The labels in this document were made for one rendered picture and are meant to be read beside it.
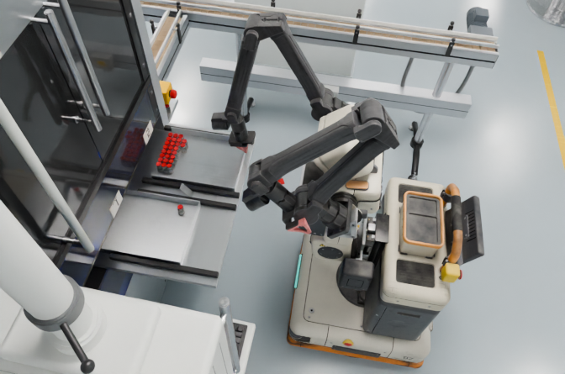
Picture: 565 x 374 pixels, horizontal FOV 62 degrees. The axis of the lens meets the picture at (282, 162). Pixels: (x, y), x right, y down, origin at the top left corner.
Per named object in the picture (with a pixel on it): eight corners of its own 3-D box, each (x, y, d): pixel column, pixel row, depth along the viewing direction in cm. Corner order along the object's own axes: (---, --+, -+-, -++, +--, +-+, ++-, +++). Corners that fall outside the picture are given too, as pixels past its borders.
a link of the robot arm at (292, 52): (277, 18, 141) (282, 0, 148) (239, 34, 147) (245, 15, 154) (336, 118, 170) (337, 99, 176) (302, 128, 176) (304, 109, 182)
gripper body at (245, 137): (232, 133, 197) (228, 120, 191) (256, 134, 195) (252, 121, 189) (229, 144, 193) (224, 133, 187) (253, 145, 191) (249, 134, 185)
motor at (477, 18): (464, 51, 255) (473, 31, 244) (462, 19, 272) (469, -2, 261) (487, 55, 254) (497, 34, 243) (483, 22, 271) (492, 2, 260)
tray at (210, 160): (153, 180, 193) (151, 175, 190) (172, 132, 208) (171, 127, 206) (234, 192, 191) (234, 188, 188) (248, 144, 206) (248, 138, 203)
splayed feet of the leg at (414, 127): (405, 182, 304) (411, 169, 293) (407, 124, 333) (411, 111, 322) (418, 184, 303) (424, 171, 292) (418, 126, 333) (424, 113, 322)
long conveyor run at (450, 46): (137, 22, 259) (131, -3, 246) (147, 5, 268) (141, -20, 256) (493, 71, 245) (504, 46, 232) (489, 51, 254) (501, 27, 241)
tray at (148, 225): (91, 250, 174) (88, 245, 171) (118, 192, 189) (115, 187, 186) (181, 266, 171) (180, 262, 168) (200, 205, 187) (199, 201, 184)
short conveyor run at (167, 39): (150, 123, 216) (143, 98, 204) (118, 118, 217) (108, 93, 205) (192, 29, 257) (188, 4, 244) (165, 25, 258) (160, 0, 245)
